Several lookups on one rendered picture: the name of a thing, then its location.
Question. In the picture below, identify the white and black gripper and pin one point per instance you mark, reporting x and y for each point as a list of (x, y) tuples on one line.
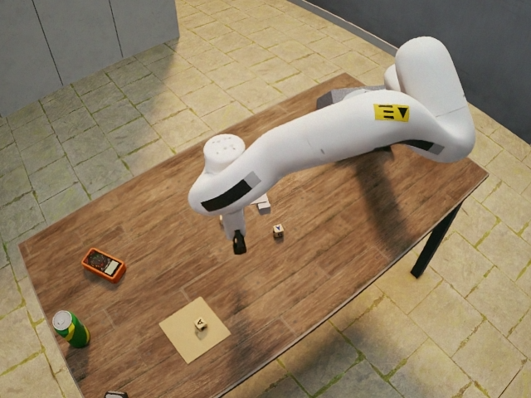
[(236, 221)]

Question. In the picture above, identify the beige square mat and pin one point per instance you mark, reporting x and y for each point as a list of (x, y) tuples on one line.
[(184, 335)]

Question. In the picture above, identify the green and yellow drink can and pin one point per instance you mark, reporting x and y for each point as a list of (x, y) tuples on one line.
[(71, 328)]

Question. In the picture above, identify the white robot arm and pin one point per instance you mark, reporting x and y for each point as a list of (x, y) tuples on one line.
[(360, 124)]

